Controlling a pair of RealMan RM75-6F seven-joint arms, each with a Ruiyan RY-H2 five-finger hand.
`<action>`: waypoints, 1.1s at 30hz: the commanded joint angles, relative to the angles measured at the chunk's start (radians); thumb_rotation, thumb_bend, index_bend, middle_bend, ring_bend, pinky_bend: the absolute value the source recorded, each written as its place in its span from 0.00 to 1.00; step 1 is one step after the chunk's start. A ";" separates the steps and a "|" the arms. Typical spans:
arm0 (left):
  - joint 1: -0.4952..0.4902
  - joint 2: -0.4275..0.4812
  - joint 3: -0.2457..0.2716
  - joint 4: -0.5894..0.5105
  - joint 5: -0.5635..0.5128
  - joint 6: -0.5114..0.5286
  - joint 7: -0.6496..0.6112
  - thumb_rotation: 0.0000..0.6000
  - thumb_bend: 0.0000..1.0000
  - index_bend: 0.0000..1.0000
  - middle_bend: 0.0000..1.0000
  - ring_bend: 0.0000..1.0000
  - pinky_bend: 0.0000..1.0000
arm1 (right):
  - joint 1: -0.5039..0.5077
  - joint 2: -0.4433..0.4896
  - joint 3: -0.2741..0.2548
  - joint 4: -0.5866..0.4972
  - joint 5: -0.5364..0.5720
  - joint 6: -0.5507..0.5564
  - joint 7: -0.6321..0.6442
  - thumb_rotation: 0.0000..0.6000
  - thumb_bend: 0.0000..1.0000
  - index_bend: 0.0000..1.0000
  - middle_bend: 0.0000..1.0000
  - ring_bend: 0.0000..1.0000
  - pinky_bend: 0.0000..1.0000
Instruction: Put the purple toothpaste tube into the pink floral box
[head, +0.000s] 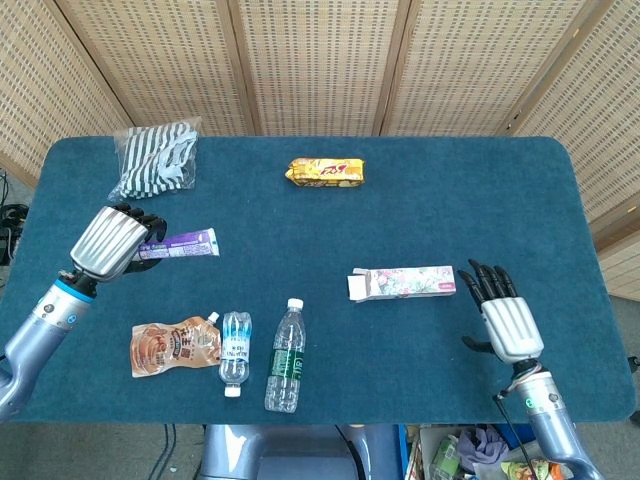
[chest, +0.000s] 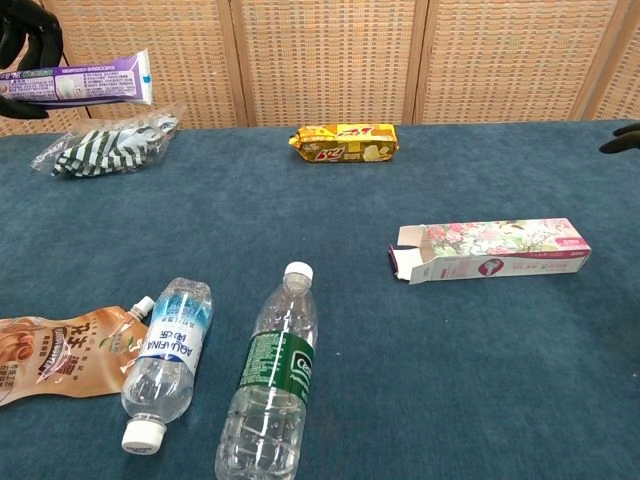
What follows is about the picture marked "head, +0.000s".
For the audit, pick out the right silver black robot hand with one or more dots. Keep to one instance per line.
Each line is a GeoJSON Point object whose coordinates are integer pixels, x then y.
{"type": "Point", "coordinates": [512, 327]}

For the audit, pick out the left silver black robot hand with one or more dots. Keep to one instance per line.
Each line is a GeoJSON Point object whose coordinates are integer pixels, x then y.
{"type": "Point", "coordinates": [107, 242]}

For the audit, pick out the purple white toothpaste tube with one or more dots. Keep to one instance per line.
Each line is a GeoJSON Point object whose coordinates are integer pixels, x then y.
{"type": "Point", "coordinates": [192, 242]}

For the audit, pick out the floral pink box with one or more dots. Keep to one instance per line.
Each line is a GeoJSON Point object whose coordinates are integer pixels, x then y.
{"type": "Point", "coordinates": [410, 282]}

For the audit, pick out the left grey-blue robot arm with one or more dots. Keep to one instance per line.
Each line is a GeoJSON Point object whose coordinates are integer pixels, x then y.
{"type": "Point", "coordinates": [40, 335]}

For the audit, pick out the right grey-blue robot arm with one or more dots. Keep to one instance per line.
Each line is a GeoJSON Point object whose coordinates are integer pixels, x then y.
{"type": "Point", "coordinates": [547, 415]}

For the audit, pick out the striped cloth in plastic bag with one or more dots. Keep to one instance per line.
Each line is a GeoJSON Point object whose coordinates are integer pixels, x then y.
{"type": "Point", "coordinates": [152, 160]}

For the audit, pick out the brown spout pouch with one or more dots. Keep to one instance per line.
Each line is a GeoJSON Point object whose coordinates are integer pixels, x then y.
{"type": "Point", "coordinates": [170, 347]}

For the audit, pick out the purple crumpled cloth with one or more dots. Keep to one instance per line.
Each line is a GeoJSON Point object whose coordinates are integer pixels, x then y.
{"type": "Point", "coordinates": [482, 447]}

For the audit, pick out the colourful snack bag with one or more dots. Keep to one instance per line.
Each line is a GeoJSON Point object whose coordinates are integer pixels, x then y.
{"type": "Point", "coordinates": [530, 471]}

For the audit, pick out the green plastic bottle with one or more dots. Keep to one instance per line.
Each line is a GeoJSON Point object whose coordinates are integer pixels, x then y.
{"type": "Point", "coordinates": [445, 457]}

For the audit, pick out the blue label water bottle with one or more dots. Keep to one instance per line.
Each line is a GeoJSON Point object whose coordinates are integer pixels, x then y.
{"type": "Point", "coordinates": [235, 350]}

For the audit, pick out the teal table cloth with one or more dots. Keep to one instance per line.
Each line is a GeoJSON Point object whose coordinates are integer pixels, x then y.
{"type": "Point", "coordinates": [350, 235]}

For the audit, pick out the green label water bottle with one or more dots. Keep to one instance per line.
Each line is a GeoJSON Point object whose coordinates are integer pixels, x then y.
{"type": "Point", "coordinates": [286, 360]}

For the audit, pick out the yellow biscuit pack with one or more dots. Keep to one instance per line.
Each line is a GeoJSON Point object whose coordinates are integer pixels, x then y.
{"type": "Point", "coordinates": [325, 172]}

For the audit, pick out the grey-blue robot torso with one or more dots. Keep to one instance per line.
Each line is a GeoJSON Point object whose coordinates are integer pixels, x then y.
{"type": "Point", "coordinates": [300, 455]}

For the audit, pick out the wicker folding screen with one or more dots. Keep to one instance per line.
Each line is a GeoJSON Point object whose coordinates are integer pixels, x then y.
{"type": "Point", "coordinates": [320, 65]}

